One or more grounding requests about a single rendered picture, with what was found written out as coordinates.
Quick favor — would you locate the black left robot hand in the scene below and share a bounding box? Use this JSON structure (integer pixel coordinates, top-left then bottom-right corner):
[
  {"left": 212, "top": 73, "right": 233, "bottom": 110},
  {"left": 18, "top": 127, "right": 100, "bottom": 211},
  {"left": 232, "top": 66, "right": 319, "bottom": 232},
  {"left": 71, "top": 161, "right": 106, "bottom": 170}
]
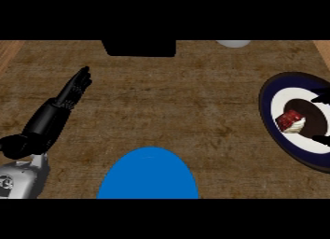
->
[{"left": 0, "top": 65, "right": 93, "bottom": 161}]

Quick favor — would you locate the blue plate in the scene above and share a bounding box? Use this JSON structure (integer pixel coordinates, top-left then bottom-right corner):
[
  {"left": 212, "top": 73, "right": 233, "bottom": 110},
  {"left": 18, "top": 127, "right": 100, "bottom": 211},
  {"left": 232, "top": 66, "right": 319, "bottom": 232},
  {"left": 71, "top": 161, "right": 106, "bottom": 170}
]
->
[{"left": 96, "top": 146, "right": 201, "bottom": 200}]

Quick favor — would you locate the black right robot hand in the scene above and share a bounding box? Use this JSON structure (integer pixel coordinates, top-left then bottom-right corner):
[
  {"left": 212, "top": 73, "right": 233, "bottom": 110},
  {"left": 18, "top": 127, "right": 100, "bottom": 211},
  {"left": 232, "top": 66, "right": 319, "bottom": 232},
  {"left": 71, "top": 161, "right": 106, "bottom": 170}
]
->
[{"left": 310, "top": 87, "right": 330, "bottom": 149}]

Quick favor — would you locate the navy and white plate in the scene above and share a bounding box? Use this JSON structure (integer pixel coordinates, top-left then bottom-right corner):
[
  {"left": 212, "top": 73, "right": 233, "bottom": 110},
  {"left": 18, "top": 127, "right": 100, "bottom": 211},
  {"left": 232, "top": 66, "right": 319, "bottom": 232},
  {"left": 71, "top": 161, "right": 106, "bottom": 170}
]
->
[{"left": 258, "top": 71, "right": 330, "bottom": 176}]

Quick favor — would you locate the black box appliance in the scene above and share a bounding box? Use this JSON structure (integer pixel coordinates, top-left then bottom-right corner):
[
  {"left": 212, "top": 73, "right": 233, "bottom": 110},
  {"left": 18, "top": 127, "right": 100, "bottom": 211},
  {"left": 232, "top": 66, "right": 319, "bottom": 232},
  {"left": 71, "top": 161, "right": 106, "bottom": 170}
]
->
[{"left": 100, "top": 39, "right": 177, "bottom": 58}]

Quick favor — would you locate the red and white cupcake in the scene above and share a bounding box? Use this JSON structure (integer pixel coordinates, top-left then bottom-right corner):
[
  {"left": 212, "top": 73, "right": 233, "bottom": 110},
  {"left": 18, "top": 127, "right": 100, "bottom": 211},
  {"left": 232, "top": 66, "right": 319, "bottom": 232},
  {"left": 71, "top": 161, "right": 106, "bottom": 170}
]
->
[{"left": 276, "top": 108, "right": 308, "bottom": 134}]

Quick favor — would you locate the pale grey round object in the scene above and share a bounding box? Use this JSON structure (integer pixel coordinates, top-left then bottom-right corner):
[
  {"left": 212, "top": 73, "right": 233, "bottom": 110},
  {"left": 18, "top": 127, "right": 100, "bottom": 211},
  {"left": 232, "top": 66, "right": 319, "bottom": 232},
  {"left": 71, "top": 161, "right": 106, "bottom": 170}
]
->
[{"left": 215, "top": 39, "right": 252, "bottom": 49}]

